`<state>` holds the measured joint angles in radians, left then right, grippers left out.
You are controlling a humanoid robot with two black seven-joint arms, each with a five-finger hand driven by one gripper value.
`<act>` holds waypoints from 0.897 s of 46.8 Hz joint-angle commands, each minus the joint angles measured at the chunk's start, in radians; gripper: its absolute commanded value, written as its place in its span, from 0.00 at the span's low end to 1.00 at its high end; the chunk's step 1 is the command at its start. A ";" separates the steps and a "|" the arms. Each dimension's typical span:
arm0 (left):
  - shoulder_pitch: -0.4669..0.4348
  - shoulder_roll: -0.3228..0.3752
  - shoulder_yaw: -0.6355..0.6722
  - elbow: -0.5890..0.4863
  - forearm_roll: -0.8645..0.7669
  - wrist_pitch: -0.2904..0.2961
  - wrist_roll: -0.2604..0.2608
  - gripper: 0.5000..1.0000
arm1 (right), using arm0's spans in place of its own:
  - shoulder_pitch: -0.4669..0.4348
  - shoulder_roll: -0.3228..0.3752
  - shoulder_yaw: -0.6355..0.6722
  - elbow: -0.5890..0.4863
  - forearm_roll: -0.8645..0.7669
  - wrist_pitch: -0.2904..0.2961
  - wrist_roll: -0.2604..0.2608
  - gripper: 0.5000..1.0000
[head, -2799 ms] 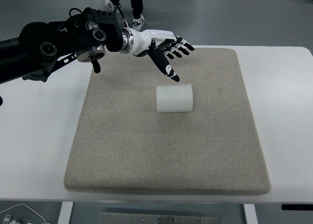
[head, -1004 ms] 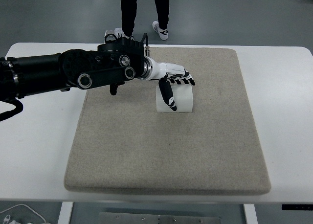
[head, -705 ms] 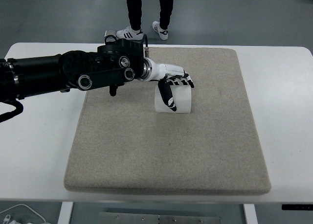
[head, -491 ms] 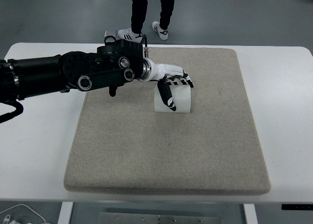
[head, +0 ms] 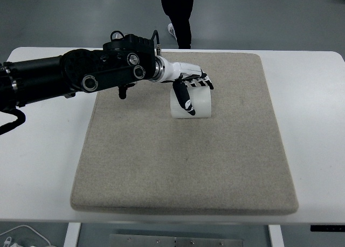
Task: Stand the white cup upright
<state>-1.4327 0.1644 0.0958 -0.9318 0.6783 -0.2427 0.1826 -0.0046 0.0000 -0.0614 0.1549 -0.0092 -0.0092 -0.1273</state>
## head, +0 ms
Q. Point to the black table control panel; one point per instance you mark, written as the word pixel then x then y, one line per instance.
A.
pixel 327 228

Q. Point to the grey metal plate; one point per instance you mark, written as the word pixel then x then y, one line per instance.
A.
pixel 175 241

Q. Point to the white cup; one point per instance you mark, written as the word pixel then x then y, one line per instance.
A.
pixel 203 104

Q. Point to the beige felt mat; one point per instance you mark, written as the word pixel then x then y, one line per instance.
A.
pixel 188 163

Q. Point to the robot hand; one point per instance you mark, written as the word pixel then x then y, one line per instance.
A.
pixel 175 70

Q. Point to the white table leg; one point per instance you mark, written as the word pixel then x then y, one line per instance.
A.
pixel 275 236
pixel 72 234

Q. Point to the person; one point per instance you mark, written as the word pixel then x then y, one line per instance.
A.
pixel 179 9

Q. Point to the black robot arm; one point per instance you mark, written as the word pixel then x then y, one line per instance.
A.
pixel 81 71

